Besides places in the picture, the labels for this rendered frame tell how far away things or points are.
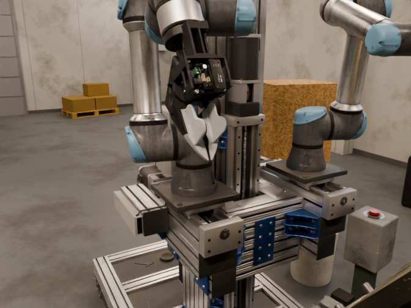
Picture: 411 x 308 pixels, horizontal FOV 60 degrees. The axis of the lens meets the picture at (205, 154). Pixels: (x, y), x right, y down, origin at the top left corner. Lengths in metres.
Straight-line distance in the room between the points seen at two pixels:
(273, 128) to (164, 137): 1.61
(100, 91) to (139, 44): 8.16
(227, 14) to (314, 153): 0.78
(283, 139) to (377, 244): 1.47
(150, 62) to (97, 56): 8.80
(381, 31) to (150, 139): 0.65
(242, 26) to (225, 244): 0.62
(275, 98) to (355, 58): 1.25
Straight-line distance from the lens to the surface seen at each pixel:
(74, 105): 8.61
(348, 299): 1.22
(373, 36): 0.98
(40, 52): 9.65
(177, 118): 0.57
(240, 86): 1.25
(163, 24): 0.61
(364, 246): 1.37
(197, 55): 0.55
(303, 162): 1.39
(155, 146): 1.06
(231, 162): 1.30
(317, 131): 1.38
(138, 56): 1.07
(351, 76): 1.39
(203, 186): 1.11
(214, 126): 0.58
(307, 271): 2.50
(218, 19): 0.74
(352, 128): 1.44
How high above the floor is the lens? 1.48
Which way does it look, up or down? 16 degrees down
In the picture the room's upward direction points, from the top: straight up
